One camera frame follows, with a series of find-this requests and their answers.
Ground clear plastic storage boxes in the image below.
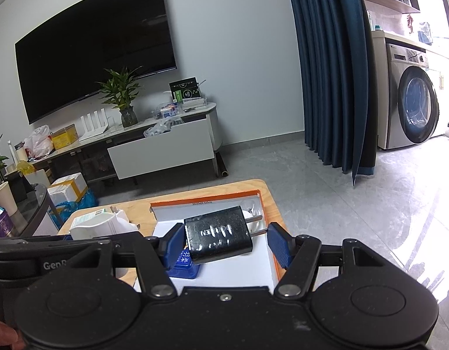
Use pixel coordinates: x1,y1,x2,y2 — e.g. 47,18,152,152
151,97,207,118

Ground white plug-in repellent heater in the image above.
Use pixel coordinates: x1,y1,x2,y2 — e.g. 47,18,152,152
70,213,143,242

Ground dark blue curtain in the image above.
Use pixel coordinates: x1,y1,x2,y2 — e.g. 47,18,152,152
284,0,378,186

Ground black glass side table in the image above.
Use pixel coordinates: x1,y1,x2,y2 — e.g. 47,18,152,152
12,181,61,238

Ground beige paper cup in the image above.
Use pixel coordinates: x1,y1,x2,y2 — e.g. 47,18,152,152
0,181,20,216

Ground green plant in glass vase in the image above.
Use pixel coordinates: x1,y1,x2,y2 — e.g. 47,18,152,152
95,66,143,128

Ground white TV cabinet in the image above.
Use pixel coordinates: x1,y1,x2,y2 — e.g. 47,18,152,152
6,101,228,191

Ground white yellow taped parcels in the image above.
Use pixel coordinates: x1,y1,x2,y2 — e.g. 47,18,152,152
47,172,89,207

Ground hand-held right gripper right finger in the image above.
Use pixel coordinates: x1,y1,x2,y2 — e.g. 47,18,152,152
267,222,385,298

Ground white router with antennas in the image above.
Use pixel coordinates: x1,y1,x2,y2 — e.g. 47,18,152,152
79,111,110,141

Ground white cabinet drawer front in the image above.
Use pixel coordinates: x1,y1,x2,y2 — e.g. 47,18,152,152
107,118,215,180

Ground black green printed box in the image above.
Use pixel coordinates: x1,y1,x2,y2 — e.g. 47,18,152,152
168,76,204,104

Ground crumpled clear plastic bag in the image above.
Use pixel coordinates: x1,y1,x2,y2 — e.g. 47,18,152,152
143,118,186,139

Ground blue plastic bag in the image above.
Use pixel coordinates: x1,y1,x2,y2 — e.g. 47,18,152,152
52,188,100,224

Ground orange white cardboard box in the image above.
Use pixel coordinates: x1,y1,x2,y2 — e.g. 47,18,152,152
149,190,284,289

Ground black wall television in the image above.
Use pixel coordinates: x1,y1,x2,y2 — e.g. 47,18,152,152
15,0,178,125

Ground yellow box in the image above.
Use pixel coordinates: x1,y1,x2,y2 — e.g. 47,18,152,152
50,124,79,150

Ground purple patterned tin box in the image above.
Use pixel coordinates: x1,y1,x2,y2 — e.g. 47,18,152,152
0,209,18,240

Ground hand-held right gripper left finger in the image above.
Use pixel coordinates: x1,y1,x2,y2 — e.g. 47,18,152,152
69,223,187,298

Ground person's left hand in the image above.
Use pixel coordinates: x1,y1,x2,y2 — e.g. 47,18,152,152
0,316,27,350

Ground blue white printed box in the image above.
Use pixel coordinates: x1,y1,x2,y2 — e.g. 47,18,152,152
166,250,202,281

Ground black charger plug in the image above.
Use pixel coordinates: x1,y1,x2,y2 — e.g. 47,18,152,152
183,206,269,265

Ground white washing machine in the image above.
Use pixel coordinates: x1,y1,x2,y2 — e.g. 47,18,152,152
377,31,449,151

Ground white plastic bag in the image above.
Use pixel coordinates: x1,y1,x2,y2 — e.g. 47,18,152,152
23,125,55,160

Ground green white carton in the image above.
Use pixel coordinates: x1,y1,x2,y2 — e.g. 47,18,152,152
69,209,115,228

